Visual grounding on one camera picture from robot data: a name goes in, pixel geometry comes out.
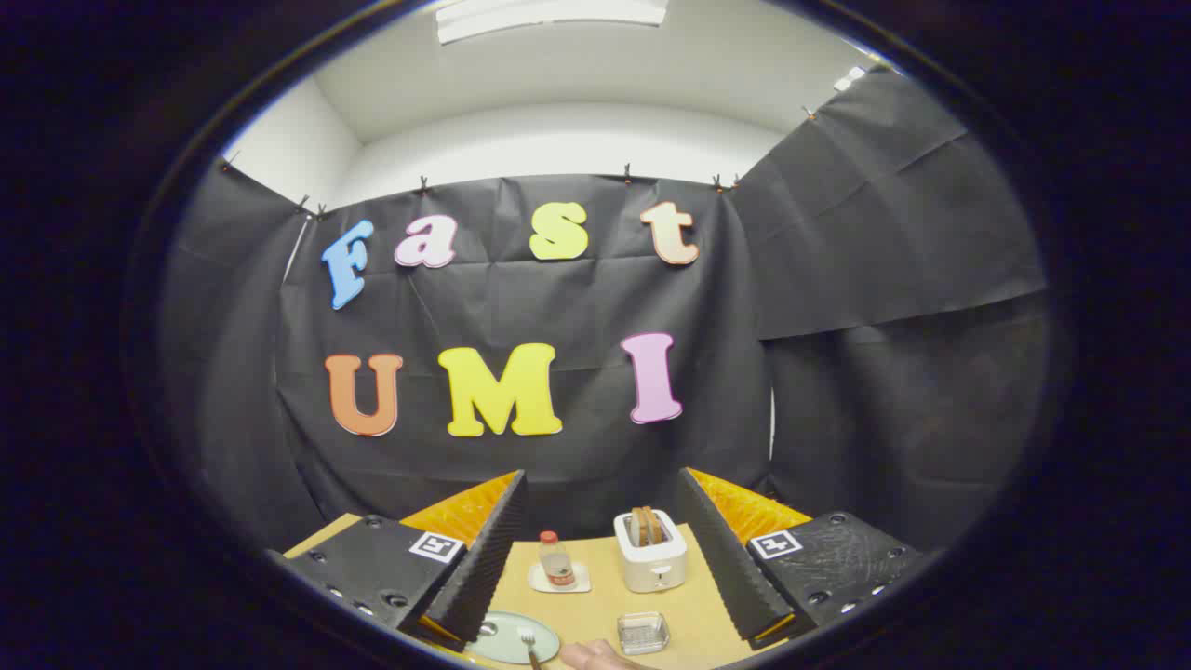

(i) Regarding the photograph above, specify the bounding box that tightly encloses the light green round plate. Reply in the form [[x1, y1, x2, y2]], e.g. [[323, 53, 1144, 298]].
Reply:
[[465, 610, 562, 665]]

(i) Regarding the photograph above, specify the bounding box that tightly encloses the white toaster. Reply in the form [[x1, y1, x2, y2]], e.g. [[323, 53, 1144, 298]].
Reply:
[[613, 509, 688, 594]]

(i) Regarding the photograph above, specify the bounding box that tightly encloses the white square coaster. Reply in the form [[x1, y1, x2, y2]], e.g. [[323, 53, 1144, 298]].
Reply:
[[528, 561, 592, 595]]

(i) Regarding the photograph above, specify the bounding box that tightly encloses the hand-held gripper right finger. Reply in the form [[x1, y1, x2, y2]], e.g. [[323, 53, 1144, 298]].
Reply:
[[676, 467, 934, 650]]

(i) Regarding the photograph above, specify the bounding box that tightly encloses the metal wire cutlery basket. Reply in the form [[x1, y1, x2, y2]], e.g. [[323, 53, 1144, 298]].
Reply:
[[616, 611, 671, 655]]

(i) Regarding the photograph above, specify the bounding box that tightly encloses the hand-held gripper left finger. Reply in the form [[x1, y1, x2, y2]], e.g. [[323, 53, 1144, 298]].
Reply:
[[265, 469, 529, 654]]

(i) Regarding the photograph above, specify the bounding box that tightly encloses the clear red capped water bottle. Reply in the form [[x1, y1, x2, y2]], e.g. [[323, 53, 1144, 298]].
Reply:
[[539, 530, 575, 589]]

